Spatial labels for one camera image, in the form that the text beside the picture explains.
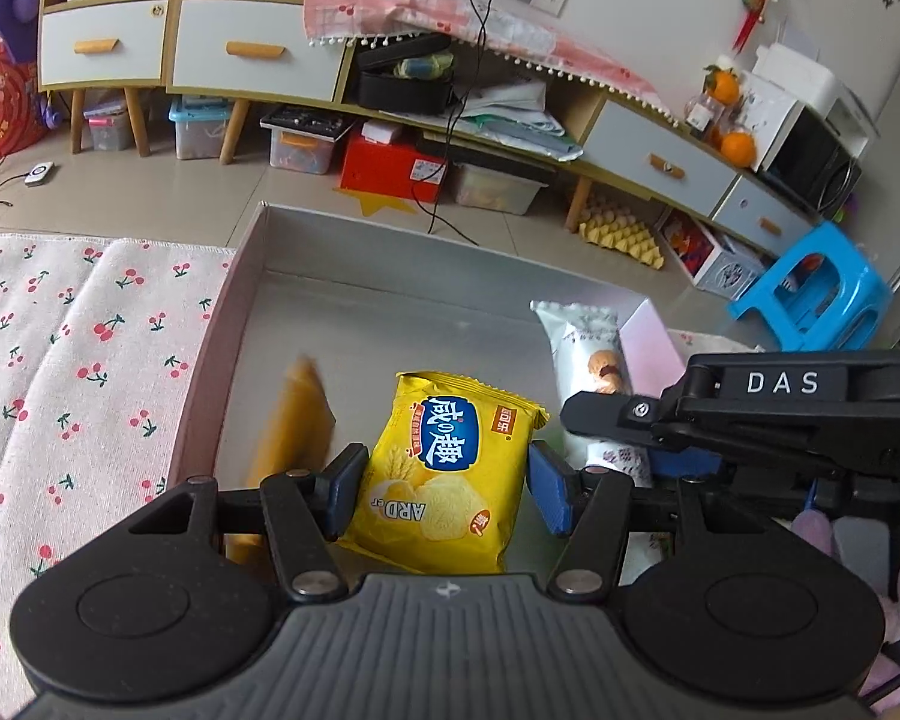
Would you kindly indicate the low wooden stand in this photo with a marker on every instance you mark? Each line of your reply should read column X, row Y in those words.
column 577, row 202

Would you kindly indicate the red printed bag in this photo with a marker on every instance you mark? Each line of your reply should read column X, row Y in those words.
column 4, row 105

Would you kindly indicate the yellow snack packet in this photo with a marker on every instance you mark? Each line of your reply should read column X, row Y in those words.
column 435, row 480

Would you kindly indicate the white printed carton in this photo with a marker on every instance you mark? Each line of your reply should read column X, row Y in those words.
column 855, row 112

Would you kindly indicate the glass jar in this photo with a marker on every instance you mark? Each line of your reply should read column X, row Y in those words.
column 701, row 116

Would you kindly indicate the stack of papers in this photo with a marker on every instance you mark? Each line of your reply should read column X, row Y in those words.
column 517, row 127

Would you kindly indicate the clear bin with blue lid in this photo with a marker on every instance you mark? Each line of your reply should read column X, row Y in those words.
column 195, row 135

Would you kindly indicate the yellow egg tray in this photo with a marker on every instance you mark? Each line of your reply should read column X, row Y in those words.
column 622, row 232

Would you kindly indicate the large grey drawer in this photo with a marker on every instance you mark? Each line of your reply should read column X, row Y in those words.
column 630, row 135

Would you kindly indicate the pink cardboard box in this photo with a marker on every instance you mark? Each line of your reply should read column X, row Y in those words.
column 390, row 315

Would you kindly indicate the narrow wooden cabinet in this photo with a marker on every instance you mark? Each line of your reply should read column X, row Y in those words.
column 136, row 120

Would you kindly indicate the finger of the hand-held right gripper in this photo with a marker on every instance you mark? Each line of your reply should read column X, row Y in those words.
column 682, row 463
column 607, row 412

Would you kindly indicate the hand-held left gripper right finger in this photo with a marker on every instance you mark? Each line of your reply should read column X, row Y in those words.
column 547, row 491

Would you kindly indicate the small grey drawer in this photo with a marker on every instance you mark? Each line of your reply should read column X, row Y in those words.
column 750, row 202

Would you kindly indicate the white printed toy box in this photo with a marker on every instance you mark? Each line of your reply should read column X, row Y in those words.
column 720, row 262

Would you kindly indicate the pink cherry print cloth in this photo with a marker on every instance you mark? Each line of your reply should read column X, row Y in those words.
column 390, row 7

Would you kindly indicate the white snack packet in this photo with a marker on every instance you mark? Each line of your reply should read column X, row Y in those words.
column 577, row 345

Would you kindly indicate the red cardboard box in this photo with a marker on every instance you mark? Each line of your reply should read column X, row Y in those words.
column 375, row 165

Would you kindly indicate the clear bin with black lid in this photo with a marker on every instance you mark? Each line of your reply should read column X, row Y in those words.
column 300, row 154

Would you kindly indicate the black and white microwave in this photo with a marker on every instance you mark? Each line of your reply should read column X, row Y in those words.
column 802, row 154

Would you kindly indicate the cherry print white blanket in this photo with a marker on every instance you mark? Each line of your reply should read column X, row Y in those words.
column 82, row 390

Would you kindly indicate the small white drawer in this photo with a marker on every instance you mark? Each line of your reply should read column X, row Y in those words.
column 120, row 30

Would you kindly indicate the wide white drawer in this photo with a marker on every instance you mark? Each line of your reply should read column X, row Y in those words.
column 210, row 37

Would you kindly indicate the green yellow pouch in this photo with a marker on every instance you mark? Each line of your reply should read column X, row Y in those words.
column 420, row 66

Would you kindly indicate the small white floor device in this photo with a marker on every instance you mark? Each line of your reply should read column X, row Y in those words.
column 39, row 175

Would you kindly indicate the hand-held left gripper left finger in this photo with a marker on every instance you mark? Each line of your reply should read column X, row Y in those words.
column 341, row 491

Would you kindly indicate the small clear storage bin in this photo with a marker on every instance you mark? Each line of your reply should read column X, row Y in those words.
column 109, row 131

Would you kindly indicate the clear bin with white lid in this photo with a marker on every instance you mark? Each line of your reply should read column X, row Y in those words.
column 495, row 191

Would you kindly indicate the blue plastic stool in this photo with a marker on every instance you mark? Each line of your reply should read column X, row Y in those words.
column 832, row 240

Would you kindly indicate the black case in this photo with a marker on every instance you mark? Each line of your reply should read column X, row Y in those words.
column 397, row 94

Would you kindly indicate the small white box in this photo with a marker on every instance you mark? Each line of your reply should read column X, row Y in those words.
column 382, row 131

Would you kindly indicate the wide wooden cabinet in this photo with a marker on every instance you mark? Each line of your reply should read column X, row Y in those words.
column 234, row 131

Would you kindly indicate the white foam box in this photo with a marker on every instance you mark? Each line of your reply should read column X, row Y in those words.
column 795, row 71

